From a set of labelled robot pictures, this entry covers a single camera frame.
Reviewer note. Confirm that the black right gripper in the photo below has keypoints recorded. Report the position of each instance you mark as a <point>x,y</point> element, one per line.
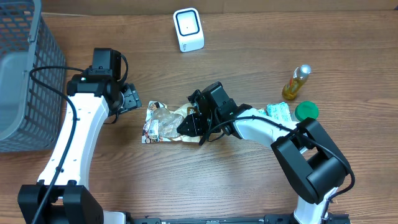
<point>196,128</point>

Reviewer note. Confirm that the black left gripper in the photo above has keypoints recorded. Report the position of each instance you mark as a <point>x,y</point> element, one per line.
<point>131,98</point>

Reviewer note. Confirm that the teal white carton pack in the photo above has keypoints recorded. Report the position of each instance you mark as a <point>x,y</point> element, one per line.
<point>262,111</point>

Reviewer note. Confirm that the brown Pantree snack pouch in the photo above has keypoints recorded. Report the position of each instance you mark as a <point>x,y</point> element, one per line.
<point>161,123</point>

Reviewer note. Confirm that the teal white packet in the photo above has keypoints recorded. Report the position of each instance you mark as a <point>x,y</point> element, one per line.
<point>280,111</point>

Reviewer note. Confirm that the green white round jar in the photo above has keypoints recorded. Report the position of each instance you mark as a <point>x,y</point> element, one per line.
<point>306,109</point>

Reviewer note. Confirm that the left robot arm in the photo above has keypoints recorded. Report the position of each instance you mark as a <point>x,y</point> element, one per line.
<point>61,194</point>

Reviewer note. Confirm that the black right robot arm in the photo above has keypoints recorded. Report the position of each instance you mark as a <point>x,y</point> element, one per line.
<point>313,164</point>

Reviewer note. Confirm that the grey plastic mesh basket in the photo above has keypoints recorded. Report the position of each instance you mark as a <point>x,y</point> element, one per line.
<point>31,61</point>

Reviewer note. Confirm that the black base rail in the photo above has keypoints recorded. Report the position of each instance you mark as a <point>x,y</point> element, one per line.
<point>211,221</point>

